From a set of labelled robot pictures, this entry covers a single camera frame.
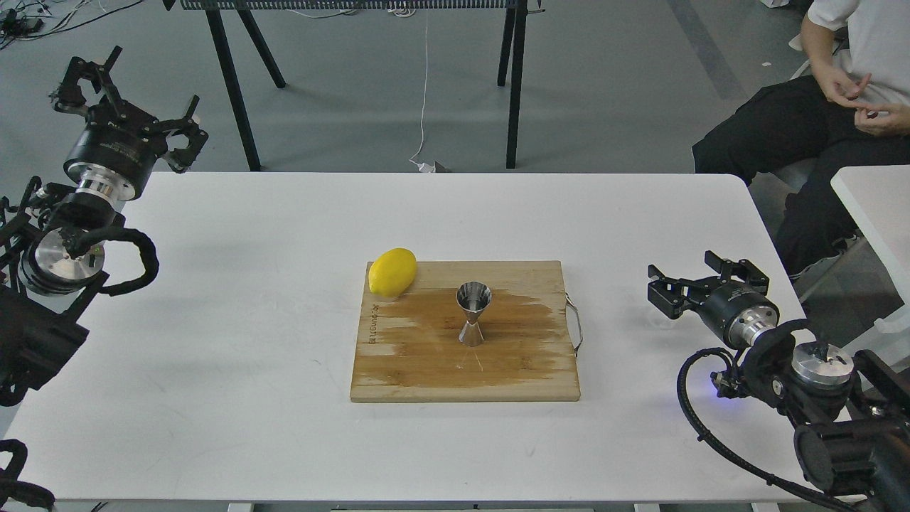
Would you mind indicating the yellow lemon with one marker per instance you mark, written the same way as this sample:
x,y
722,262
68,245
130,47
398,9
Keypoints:
x,y
392,273

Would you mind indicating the wooden cutting board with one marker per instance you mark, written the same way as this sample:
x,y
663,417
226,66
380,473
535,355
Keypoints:
x,y
407,348

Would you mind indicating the white side table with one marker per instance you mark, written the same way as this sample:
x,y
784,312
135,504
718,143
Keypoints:
x,y
877,197

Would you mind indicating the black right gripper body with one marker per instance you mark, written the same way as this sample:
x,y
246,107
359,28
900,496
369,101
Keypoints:
x,y
737,314

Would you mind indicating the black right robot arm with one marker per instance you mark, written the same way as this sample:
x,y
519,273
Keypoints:
x,y
849,412

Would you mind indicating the seated person in white shirt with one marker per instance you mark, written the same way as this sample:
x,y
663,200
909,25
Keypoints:
x,y
852,110

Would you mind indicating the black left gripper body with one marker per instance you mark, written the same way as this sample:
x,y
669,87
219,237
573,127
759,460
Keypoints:
x,y
120,146

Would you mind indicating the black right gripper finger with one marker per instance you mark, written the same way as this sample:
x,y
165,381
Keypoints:
x,y
673,296
743,270

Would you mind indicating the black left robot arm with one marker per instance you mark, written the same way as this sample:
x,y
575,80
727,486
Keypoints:
x,y
62,245

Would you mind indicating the steel double jigger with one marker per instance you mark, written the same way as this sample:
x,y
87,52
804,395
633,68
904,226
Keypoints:
x,y
473,298

